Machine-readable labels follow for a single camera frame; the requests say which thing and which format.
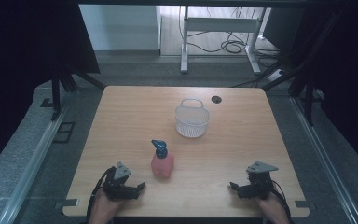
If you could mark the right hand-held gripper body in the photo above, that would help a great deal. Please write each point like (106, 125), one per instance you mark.
(258, 183)

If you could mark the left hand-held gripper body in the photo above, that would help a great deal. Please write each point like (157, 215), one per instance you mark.
(120, 183)

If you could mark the person's right hand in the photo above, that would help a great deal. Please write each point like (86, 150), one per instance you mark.
(272, 209)

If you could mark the person's left hand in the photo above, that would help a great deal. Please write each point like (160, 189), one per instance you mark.
(103, 207)

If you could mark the pink bottle with blue pump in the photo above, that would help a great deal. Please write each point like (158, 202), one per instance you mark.
(162, 163)

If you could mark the black floor plate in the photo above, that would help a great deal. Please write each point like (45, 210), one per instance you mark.
(64, 132)

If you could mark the white plastic mesh basket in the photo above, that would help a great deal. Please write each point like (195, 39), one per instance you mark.
(192, 120)

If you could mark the black metal stand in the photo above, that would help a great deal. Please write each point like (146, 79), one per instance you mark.
(307, 93)
(56, 93)

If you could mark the white power strip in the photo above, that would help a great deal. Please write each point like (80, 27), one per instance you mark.
(276, 75)

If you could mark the black curtain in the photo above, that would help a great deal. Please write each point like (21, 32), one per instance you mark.
(28, 62)
(351, 77)

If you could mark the white cabinet panel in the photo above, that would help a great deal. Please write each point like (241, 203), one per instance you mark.
(121, 28)

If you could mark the aluminium frame rail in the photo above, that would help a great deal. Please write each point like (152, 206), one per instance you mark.
(34, 165)
(326, 161)

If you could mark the white metal desk frame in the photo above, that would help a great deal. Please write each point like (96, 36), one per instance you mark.
(220, 24)

